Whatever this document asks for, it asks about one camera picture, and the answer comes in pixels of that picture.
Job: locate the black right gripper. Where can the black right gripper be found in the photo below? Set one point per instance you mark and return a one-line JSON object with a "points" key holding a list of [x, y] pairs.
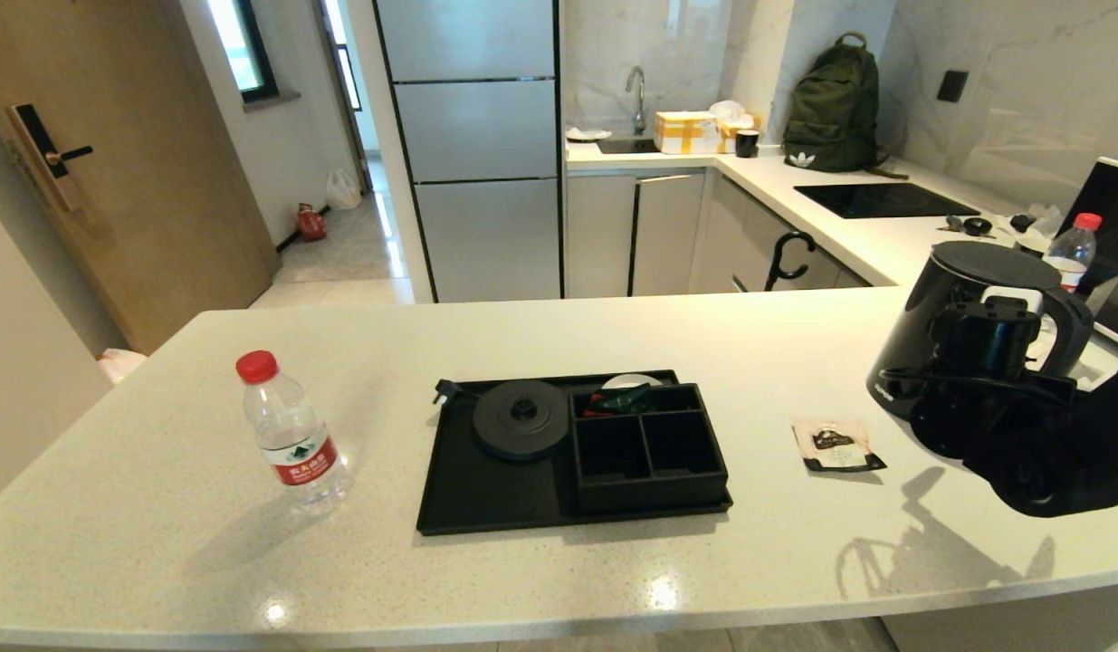
{"points": [[975, 417]]}

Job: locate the black electric kettle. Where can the black electric kettle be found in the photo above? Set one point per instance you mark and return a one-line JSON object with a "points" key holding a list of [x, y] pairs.
{"points": [[921, 299]]}

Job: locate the pink tea bag packet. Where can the pink tea bag packet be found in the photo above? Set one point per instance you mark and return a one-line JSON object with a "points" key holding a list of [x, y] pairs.
{"points": [[837, 448]]}

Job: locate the clear water bottle green logo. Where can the clear water bottle green logo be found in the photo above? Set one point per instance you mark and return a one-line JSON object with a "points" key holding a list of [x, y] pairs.
{"points": [[296, 444]]}

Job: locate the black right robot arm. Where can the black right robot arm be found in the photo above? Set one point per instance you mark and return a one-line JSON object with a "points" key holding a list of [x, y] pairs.
{"points": [[1065, 480]]}

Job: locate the clear water bottle red label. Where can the clear water bottle red label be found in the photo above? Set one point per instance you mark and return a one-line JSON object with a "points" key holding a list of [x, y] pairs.
{"points": [[1074, 249]]}

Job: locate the black round kettle base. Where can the black round kettle base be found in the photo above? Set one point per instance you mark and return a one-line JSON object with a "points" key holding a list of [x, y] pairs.
{"points": [[520, 421]]}

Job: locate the black key fob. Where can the black key fob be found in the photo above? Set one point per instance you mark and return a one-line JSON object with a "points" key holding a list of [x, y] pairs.
{"points": [[979, 226]]}

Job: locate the crumpled clear plastic wrap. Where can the crumpled clear plastic wrap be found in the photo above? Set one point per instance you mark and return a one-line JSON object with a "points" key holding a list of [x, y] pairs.
{"points": [[1043, 220]]}

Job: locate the black induction cooktop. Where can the black induction cooktop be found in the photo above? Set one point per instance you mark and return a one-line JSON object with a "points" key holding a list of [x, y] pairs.
{"points": [[875, 201]]}

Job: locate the white framed black appliance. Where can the white framed black appliance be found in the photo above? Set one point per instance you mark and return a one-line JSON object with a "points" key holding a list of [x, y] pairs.
{"points": [[1115, 195]]}

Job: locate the grey corner cabinet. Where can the grey corner cabinet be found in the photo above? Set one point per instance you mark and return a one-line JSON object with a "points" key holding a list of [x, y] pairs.
{"points": [[735, 244]]}

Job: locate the black compartment organizer box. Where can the black compartment organizer box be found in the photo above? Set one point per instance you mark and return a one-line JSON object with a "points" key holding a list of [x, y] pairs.
{"points": [[649, 480]]}

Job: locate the green backpack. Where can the green backpack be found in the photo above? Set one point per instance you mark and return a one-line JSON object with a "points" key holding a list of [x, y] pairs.
{"points": [[830, 109]]}

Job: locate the dark green red sachet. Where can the dark green red sachet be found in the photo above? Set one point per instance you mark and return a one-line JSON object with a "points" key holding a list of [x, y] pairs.
{"points": [[622, 398]]}

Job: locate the black mug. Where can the black mug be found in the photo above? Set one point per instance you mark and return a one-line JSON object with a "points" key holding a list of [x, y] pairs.
{"points": [[747, 144]]}

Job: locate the grey cabinet door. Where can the grey cabinet door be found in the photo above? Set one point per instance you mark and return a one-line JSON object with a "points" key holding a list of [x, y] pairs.
{"points": [[667, 235], [599, 235]]}

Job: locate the crumpled white bag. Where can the crumpled white bag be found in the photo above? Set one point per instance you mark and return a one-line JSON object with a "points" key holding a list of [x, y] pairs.
{"points": [[728, 110]]}

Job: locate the white box yellow tape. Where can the white box yellow tape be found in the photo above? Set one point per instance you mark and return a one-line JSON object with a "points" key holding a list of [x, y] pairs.
{"points": [[685, 133]]}

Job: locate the dark kitchen sink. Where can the dark kitchen sink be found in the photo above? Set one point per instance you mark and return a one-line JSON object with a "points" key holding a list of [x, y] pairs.
{"points": [[626, 146]]}

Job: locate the chrome sink faucet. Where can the chrome sink faucet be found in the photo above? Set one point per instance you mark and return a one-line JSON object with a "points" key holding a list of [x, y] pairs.
{"points": [[638, 100]]}

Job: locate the white plate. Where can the white plate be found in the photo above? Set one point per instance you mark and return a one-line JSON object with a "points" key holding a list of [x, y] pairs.
{"points": [[587, 135]]}

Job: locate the black rectangular serving tray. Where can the black rectangular serving tray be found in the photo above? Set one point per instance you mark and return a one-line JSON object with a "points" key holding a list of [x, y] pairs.
{"points": [[486, 498]]}

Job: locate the black power plug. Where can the black power plug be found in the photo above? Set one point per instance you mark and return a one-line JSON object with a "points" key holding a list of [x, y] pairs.
{"points": [[445, 391]]}

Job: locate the silver refrigerator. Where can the silver refrigerator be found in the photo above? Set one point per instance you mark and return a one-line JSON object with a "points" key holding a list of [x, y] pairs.
{"points": [[472, 127]]}

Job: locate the white plastic bag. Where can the white plastic bag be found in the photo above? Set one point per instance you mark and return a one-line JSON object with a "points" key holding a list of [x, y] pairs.
{"points": [[343, 190]]}

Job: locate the red bag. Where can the red bag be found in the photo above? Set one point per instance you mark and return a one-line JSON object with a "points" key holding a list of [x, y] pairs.
{"points": [[311, 223]]}

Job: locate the dark framed window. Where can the dark framed window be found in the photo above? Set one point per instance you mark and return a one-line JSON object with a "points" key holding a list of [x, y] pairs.
{"points": [[255, 45]]}

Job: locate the wooden door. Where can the wooden door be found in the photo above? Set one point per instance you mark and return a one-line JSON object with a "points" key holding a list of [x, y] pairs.
{"points": [[160, 181]]}

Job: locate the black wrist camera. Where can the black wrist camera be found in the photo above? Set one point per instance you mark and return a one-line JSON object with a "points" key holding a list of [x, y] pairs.
{"points": [[988, 340]]}

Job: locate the black wall socket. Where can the black wall socket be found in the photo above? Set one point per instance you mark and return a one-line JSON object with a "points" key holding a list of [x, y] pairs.
{"points": [[951, 86]]}

